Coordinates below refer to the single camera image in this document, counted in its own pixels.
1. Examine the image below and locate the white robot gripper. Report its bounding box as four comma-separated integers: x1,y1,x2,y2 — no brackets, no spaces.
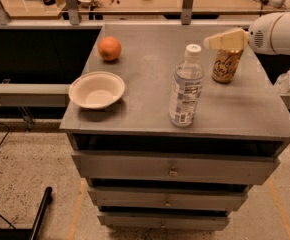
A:
203,12,290,56

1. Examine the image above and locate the orange LaCroix soda can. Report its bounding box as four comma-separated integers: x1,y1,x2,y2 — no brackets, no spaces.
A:
212,49,243,83

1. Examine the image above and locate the clear plastic water bottle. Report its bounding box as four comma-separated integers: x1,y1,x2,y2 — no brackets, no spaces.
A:
169,44,205,127

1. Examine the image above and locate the crumpled clear plastic bag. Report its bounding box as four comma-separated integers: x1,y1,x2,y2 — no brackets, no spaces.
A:
274,68,290,94

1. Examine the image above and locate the grey drawer cabinet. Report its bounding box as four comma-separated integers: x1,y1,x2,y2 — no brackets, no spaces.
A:
61,24,290,231

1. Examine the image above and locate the orange fruit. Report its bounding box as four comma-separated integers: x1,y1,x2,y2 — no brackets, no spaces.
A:
98,36,122,61

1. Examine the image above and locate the top grey drawer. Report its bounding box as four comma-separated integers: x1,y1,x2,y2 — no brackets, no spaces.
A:
72,151,280,185

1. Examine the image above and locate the grey drawer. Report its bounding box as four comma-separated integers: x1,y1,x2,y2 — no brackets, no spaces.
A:
89,187,247,211
98,212,229,231
72,151,280,185

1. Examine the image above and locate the white paper bowl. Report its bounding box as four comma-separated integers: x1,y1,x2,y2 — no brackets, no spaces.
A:
68,71,125,110

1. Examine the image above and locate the middle grey drawer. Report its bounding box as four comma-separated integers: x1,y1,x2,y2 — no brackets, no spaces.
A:
89,187,247,211

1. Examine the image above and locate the bottom grey drawer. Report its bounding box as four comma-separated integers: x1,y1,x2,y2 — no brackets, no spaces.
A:
98,212,229,231

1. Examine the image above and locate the black metal stand leg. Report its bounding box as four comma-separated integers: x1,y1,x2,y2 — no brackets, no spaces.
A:
0,187,53,240

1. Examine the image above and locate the grey metal rail frame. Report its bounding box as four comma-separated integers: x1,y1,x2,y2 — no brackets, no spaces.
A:
0,0,290,26

